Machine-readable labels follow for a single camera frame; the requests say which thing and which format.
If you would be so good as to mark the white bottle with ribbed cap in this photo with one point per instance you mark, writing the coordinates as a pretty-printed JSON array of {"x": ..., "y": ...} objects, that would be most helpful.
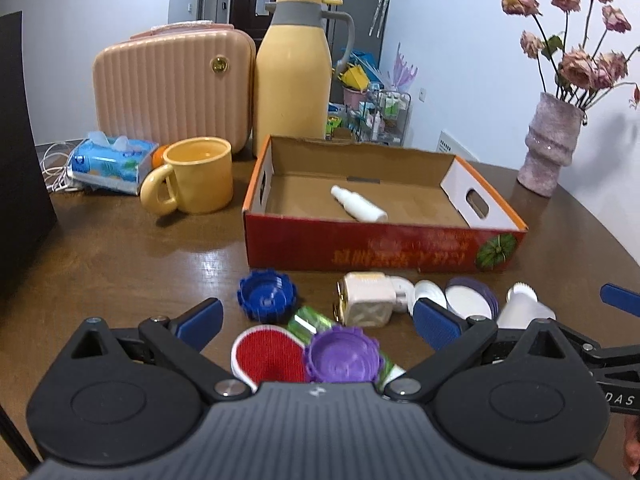
[{"x": 522, "y": 307}]

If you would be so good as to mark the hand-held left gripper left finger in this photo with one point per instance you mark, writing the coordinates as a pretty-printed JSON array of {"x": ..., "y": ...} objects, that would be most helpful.
[{"x": 200, "y": 320}]

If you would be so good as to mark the blue tissue pack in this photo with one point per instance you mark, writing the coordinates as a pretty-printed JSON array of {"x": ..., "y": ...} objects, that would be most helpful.
[{"x": 107, "y": 165}]

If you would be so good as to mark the dark brown door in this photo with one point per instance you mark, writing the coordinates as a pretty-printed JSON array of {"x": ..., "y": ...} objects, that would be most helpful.
[{"x": 245, "y": 5}]

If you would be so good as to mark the white wall panel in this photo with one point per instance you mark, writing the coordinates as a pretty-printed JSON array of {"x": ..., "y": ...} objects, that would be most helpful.
[{"x": 452, "y": 146}]

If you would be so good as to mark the purple ridged bottle cap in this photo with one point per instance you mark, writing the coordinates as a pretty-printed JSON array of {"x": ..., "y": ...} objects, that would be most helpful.
[{"x": 342, "y": 355}]

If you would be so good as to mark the pink textured vase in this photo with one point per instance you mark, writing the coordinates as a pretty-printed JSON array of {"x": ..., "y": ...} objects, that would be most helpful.
[{"x": 547, "y": 145}]

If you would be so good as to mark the blue plastic object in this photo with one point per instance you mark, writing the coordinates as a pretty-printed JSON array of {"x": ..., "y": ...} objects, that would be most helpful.
[{"x": 365, "y": 57}]

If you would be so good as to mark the white folded umbrella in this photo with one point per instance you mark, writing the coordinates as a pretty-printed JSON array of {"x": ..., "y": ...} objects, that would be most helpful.
[{"x": 381, "y": 5}]

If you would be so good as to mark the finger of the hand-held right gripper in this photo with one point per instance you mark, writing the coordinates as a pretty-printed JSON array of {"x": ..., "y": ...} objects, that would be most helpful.
[
  {"x": 620, "y": 297},
  {"x": 615, "y": 352}
]

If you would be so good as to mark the white plastic cup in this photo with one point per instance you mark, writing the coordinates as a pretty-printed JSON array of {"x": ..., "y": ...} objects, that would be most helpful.
[{"x": 429, "y": 291}]

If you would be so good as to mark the grey refrigerator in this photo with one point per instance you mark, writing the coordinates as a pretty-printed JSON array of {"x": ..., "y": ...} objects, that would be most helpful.
[{"x": 360, "y": 20}]

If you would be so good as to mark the white paper notice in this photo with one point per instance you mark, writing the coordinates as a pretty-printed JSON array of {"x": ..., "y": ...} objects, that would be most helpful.
[{"x": 265, "y": 6}]

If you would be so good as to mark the blue ridged bottle cap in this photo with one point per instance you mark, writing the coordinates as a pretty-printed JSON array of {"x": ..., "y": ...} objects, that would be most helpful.
[{"x": 267, "y": 296}]

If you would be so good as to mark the black tripod leg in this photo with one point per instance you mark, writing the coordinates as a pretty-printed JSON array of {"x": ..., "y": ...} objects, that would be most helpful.
[{"x": 17, "y": 440}]

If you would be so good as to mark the pink ribbed suitcase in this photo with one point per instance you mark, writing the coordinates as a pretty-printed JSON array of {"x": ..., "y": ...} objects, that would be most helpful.
[{"x": 165, "y": 90}]

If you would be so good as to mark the red cardboard box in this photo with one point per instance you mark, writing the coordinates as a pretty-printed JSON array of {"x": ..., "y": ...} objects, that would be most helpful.
[{"x": 380, "y": 250}]

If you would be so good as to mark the white spray bottle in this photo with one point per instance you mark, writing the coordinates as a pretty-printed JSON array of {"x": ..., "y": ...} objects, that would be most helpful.
[{"x": 360, "y": 205}]

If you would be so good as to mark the red and white lint brush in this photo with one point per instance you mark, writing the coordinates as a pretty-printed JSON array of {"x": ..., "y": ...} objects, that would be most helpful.
[{"x": 267, "y": 357}]

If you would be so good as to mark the person's right hand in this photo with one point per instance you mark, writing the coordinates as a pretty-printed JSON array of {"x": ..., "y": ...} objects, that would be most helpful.
[{"x": 634, "y": 445}]

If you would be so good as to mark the black monitor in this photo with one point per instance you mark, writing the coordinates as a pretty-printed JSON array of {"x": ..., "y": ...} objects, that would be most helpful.
[{"x": 22, "y": 160}]

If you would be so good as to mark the cream square bottle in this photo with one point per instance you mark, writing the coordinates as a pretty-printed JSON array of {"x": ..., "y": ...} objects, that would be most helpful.
[{"x": 365, "y": 300}]

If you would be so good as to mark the yellow thermos jug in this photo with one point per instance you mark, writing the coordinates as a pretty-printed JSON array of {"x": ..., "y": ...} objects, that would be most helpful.
[{"x": 292, "y": 80}]

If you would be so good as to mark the purple rimmed white lid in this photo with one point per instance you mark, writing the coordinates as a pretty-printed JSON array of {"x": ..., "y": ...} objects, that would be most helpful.
[{"x": 469, "y": 300}]

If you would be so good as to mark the green transparent bottle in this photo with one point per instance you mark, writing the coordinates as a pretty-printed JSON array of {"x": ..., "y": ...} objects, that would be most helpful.
[{"x": 307, "y": 321}]

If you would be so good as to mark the yellow mug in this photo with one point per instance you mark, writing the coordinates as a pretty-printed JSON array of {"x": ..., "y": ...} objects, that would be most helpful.
[{"x": 200, "y": 175}]

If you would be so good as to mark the dried pink roses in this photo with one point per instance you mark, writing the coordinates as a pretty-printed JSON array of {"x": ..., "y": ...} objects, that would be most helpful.
[{"x": 582, "y": 67}]

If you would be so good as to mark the orange fruit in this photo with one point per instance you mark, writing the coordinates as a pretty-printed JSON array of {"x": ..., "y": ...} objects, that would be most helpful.
[{"x": 159, "y": 156}]

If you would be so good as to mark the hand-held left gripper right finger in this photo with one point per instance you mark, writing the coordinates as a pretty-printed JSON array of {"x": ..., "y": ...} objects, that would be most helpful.
[{"x": 435, "y": 322}]

